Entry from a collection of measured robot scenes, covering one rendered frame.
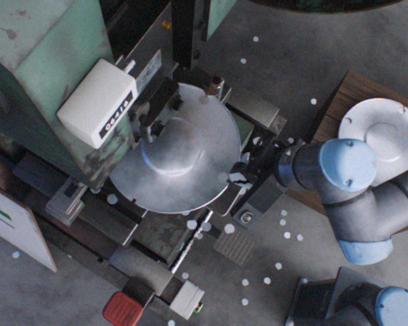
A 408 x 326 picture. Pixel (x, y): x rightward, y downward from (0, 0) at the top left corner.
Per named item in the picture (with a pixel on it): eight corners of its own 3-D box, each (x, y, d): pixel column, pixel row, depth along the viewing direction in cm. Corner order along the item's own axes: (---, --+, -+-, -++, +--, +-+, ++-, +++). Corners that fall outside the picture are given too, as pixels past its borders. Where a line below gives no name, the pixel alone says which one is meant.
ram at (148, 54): (193, 97, 93) (200, 6, 64) (149, 159, 89) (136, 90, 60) (120, 53, 94) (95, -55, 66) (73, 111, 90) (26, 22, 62)
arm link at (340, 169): (351, 205, 66) (329, 149, 65) (304, 203, 76) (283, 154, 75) (390, 180, 69) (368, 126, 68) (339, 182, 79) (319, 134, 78)
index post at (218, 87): (221, 96, 113) (225, 77, 104) (215, 105, 112) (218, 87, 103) (212, 89, 114) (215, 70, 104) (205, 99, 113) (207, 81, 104)
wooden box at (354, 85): (410, 157, 187) (461, 125, 154) (372, 242, 176) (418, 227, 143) (319, 109, 191) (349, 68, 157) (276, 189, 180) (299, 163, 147)
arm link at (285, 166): (317, 199, 77) (280, 170, 74) (299, 198, 81) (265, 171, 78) (336, 161, 79) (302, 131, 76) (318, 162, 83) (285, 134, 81)
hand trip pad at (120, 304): (148, 307, 101) (146, 307, 93) (131, 332, 99) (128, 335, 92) (120, 288, 101) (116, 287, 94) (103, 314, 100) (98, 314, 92)
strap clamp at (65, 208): (114, 164, 107) (109, 149, 97) (69, 226, 103) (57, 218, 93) (93, 150, 108) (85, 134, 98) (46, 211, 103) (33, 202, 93)
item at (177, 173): (192, 240, 96) (192, 240, 95) (74, 165, 99) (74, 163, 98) (264, 127, 103) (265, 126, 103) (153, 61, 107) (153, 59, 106)
